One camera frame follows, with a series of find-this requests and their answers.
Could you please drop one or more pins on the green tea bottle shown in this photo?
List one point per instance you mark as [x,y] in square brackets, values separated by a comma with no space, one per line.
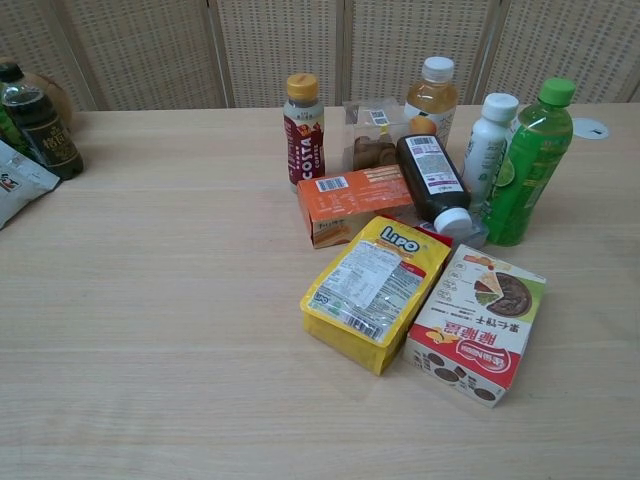
[530,165]

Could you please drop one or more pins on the dark tea bottle black cap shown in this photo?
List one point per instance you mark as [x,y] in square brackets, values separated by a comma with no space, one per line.
[42,132]

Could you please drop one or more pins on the orange biscuit carton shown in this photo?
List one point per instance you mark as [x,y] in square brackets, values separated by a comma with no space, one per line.
[350,197]

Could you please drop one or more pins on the yellow Lipo biscuit bag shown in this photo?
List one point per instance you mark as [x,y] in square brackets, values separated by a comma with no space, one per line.
[370,295]

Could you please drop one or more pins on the Costa coffee bottle yellow cap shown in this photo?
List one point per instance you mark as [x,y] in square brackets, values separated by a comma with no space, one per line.
[303,140]

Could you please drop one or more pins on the clear plastic cookie box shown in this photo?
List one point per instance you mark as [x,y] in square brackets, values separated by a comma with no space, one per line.
[367,132]

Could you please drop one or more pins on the dark drink bottle white cap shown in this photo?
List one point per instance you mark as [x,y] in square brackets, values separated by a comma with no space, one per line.
[434,179]

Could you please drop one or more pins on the white red wafer box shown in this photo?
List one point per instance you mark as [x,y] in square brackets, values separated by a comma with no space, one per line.
[472,325]

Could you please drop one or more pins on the orange juice bottle white cap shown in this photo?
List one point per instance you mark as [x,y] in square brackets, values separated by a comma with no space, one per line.
[434,107]

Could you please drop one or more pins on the woven folding screen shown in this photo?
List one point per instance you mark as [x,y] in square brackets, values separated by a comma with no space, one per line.
[320,50]

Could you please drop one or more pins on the white yogurt drink bottle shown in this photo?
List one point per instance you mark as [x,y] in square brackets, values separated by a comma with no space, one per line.
[485,145]

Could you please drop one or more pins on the white round table grommet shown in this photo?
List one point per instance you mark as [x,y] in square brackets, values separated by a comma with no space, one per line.
[593,128]

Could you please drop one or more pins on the white snack pouch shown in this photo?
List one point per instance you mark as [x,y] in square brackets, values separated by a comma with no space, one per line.
[17,182]

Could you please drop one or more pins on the green packet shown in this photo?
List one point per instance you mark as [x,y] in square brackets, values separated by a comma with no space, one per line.
[9,135]

